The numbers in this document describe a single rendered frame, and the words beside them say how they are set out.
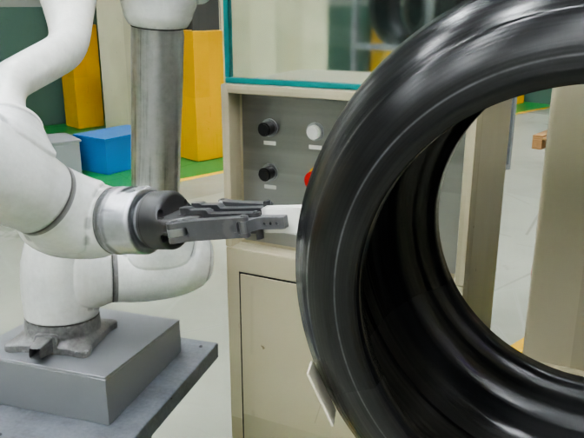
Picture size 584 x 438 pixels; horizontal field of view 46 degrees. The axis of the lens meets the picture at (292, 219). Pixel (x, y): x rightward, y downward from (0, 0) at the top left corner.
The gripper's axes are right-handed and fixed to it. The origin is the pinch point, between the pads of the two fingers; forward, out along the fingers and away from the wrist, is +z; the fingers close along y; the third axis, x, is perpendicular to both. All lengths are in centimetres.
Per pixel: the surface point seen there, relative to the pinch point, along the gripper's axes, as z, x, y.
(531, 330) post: 21.7, 23.7, 25.9
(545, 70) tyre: 29.6, -14.7, -12.2
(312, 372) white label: 5.7, 13.4, -10.6
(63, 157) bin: -406, 44, 363
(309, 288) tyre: 7.2, 3.8, -11.7
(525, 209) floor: -43, 115, 439
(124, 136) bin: -375, 35, 408
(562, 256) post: 26.2, 12.7, 25.9
